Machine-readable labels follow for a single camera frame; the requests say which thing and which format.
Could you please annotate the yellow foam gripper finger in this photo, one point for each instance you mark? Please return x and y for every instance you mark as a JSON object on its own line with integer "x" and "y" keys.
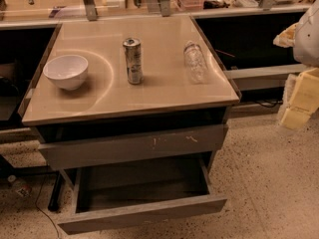
{"x": 300, "y": 99}

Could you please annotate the grey drawer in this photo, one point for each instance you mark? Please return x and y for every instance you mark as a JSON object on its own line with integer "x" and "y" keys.
{"x": 131, "y": 147}
{"x": 143, "y": 192}

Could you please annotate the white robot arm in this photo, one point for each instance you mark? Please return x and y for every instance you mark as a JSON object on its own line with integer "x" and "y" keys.
{"x": 303, "y": 37}

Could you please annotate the grey top drawer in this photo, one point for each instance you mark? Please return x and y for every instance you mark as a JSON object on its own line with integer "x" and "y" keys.
{"x": 131, "y": 147}

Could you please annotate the grey drawer cabinet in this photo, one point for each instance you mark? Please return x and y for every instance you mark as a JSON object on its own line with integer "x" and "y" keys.
{"x": 106, "y": 104}

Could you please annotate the clear plastic bottle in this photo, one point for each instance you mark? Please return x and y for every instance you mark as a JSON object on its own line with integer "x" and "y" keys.
{"x": 195, "y": 61}

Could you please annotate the silver beverage can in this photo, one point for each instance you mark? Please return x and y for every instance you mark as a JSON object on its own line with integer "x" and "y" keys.
{"x": 133, "y": 54}

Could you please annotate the white ceramic bowl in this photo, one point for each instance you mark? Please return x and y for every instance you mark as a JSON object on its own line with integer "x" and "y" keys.
{"x": 67, "y": 72}

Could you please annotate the black table leg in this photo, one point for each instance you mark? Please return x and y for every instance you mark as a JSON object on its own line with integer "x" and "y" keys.
{"x": 55, "y": 195}

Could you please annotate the small bottle on floor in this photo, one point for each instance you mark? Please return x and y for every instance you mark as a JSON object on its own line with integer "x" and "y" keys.
{"x": 20, "y": 186}

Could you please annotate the grey metal side rail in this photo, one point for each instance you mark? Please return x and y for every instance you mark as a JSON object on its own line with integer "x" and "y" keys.
{"x": 264, "y": 77}

